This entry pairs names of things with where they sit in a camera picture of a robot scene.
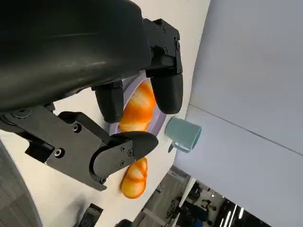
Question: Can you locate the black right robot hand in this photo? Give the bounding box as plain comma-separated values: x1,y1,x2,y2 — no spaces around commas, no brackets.
81,202,134,227

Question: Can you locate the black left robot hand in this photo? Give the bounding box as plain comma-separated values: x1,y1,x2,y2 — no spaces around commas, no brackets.
0,0,184,191

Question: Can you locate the orange and white bread roll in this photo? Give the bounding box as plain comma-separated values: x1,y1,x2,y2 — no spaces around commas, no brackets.
120,157,149,199
118,81,157,133

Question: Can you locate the white workshop desk leg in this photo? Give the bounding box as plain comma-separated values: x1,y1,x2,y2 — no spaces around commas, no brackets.
178,177,197,215

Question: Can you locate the black workshop equipment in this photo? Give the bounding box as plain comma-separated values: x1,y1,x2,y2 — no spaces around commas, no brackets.
184,182,227,227

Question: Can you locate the lilac plate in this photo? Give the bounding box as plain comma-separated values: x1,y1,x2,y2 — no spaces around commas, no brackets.
108,70,168,137

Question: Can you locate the pale green mug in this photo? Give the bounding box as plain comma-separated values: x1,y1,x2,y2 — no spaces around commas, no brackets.
165,117,203,155

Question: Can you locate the grey partition panel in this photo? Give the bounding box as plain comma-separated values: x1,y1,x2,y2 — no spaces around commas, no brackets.
174,105,303,227
186,0,303,157

